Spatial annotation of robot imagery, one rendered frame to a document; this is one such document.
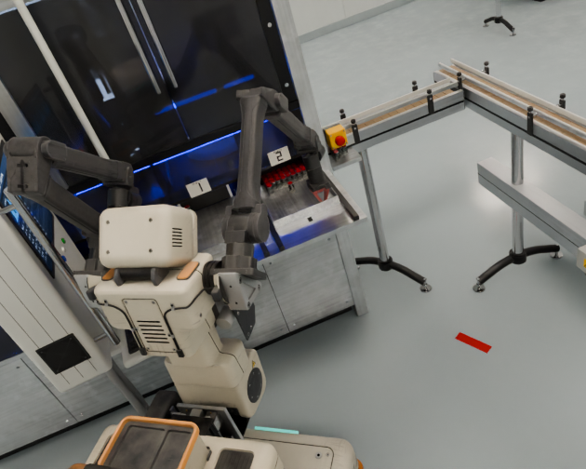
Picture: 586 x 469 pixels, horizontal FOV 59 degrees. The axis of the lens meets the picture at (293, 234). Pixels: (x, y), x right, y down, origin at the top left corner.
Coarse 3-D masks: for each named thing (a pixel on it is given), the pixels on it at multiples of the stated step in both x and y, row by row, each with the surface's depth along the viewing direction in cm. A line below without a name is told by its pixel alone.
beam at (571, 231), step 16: (496, 160) 245; (480, 176) 250; (496, 176) 235; (496, 192) 241; (512, 192) 227; (528, 192) 220; (544, 192) 218; (528, 208) 220; (544, 208) 210; (560, 208) 207; (544, 224) 213; (560, 224) 202; (576, 224) 198; (560, 240) 207; (576, 240) 197; (576, 256) 201
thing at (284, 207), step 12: (264, 192) 213; (276, 192) 210; (288, 192) 208; (300, 192) 205; (276, 204) 203; (288, 204) 201; (300, 204) 199; (312, 204) 197; (324, 204) 191; (336, 204) 192; (276, 216) 197; (288, 216) 189; (300, 216) 191; (276, 228) 190
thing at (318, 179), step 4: (316, 168) 183; (320, 168) 184; (308, 172) 185; (312, 172) 184; (316, 172) 184; (320, 172) 184; (308, 176) 186; (312, 176) 184; (316, 176) 184; (320, 176) 185; (324, 176) 187; (308, 180) 192; (312, 180) 185; (316, 180) 185; (320, 180) 185; (324, 180) 186; (312, 184) 186; (316, 184) 185; (320, 184) 184; (324, 184) 184; (328, 184) 184; (316, 188) 183
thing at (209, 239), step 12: (216, 204) 216; (228, 204) 213; (204, 216) 211; (216, 216) 208; (204, 228) 203; (216, 228) 201; (204, 240) 197; (216, 240) 195; (204, 252) 187; (216, 252) 188
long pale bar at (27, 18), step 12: (12, 0) 147; (24, 12) 149; (36, 36) 153; (48, 48) 156; (48, 60) 157; (60, 72) 160; (60, 84) 161; (72, 96) 164; (84, 120) 169; (96, 144) 174; (108, 156) 179
